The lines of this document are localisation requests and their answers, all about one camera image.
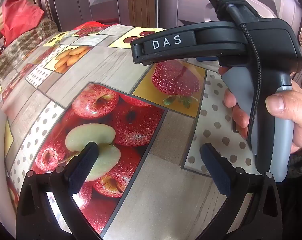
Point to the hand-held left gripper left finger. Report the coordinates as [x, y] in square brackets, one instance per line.
[78, 172]

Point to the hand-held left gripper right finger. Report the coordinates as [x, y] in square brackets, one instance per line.
[216, 170]

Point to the red plastic bag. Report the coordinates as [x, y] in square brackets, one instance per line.
[20, 20]

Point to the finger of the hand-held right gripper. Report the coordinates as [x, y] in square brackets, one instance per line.
[207, 59]

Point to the person's right hand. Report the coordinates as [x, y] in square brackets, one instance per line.
[301, 120]

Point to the brown plaid cloth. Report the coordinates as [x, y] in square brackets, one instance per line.
[18, 52]

